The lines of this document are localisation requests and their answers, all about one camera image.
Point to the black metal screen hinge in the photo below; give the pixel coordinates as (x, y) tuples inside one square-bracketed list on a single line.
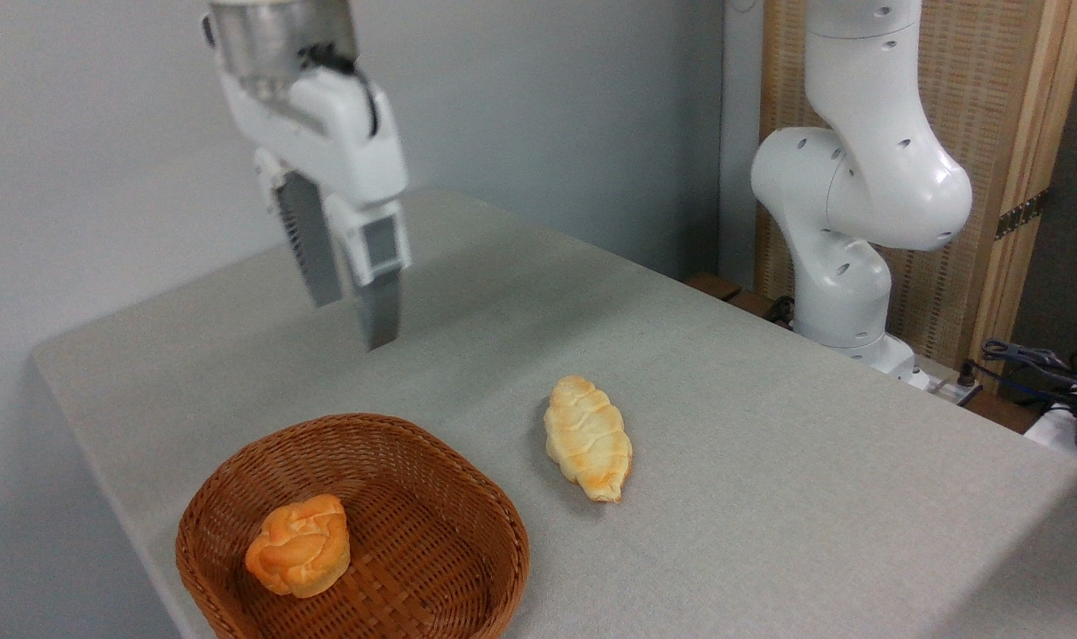
[(1022, 215)]

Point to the white box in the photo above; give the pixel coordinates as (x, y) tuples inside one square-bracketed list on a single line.
[(1053, 428)]

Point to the bamboo and wood screen panel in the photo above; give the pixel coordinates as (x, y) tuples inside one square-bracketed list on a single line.
[(991, 89)]

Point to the brown wooden block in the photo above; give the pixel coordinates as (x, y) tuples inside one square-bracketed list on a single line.
[(756, 304), (714, 286)]

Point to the long braided pale bread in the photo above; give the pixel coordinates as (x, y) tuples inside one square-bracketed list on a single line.
[(587, 439)]

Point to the silver metal wrist flange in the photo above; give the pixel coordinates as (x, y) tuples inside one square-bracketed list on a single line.
[(272, 40)]

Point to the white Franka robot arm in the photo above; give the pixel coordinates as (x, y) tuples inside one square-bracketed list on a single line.
[(867, 177)]

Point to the grey tablecloth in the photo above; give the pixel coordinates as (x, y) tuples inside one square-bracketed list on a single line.
[(769, 497)]

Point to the brown wicker basket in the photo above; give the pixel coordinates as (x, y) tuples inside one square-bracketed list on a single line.
[(431, 541)]

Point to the round orange bread bun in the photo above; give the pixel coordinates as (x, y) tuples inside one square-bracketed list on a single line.
[(300, 546)]

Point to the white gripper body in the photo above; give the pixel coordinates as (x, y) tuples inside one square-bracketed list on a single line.
[(343, 133)]

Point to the white power strip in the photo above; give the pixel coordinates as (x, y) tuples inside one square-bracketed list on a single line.
[(946, 386)]

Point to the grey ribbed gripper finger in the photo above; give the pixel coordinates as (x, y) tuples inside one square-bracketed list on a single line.
[(312, 248), (380, 302)]

